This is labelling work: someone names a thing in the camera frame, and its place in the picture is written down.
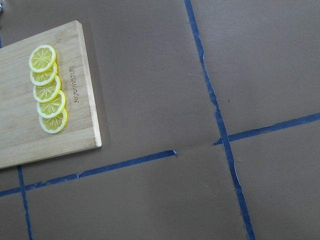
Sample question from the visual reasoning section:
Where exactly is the wooden cutting board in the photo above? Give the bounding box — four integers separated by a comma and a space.
0, 20, 102, 168

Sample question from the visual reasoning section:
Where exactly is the lemon slice nearest rack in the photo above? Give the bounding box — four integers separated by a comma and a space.
28, 44, 57, 73

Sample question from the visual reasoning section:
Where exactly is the lemon slice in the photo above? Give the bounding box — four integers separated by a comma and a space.
36, 90, 66, 119
32, 75, 61, 103
29, 62, 58, 86
38, 108, 68, 134

